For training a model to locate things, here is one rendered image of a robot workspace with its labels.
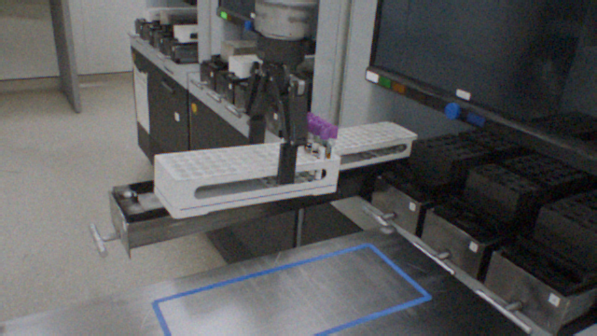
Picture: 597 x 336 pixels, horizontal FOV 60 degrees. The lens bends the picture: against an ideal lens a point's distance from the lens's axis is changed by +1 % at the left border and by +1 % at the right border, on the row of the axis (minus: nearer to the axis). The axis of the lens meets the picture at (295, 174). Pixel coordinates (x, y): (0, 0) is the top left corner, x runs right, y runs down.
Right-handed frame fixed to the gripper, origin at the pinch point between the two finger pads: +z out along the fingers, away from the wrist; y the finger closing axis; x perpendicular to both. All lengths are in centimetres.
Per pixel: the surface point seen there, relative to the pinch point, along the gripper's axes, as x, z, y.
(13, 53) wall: -8, 62, -364
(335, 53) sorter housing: 37, -10, -35
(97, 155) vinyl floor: 18, 90, -222
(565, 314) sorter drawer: 29, 12, 40
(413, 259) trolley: 12.9, 8.7, 23.7
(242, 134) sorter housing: 31, 23, -70
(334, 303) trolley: -3.9, 9.7, 26.6
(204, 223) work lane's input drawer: -8.4, 14.4, -6.5
